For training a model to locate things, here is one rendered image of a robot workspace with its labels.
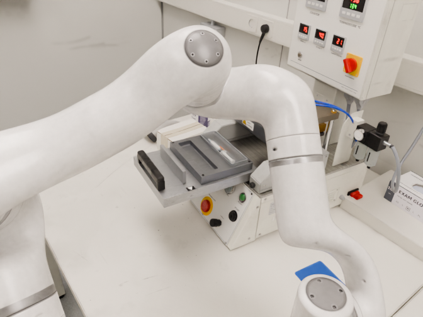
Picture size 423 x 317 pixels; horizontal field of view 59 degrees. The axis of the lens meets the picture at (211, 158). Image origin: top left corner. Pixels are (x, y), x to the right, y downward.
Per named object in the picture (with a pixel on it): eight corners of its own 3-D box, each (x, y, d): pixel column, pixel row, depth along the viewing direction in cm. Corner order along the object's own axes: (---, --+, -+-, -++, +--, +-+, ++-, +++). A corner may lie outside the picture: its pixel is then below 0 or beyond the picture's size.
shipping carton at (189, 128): (192, 136, 165) (192, 117, 160) (209, 149, 156) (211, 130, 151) (155, 148, 155) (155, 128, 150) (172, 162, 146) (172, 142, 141)
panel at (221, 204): (182, 190, 131) (203, 143, 125) (226, 246, 110) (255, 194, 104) (177, 189, 130) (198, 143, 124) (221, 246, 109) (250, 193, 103)
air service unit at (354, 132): (347, 150, 117) (360, 107, 109) (386, 174, 107) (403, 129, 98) (335, 153, 115) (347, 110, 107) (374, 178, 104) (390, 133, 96)
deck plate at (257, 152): (302, 116, 148) (302, 113, 147) (372, 159, 123) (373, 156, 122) (200, 141, 127) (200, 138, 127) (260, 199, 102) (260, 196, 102)
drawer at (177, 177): (218, 144, 124) (220, 124, 120) (257, 180, 108) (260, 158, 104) (133, 166, 111) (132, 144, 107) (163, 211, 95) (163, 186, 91)
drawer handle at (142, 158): (143, 160, 107) (143, 148, 105) (165, 189, 96) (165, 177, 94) (137, 161, 106) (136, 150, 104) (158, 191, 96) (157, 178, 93)
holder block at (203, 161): (216, 137, 120) (216, 130, 119) (252, 169, 106) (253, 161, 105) (169, 149, 113) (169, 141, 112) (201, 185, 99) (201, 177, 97)
